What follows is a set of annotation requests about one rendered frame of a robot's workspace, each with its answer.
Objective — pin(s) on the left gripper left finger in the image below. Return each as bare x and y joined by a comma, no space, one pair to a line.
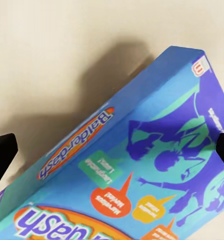
8,150

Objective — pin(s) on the board game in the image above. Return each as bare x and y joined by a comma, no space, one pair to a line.
143,166

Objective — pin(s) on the bed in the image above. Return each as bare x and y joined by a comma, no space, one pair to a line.
61,60

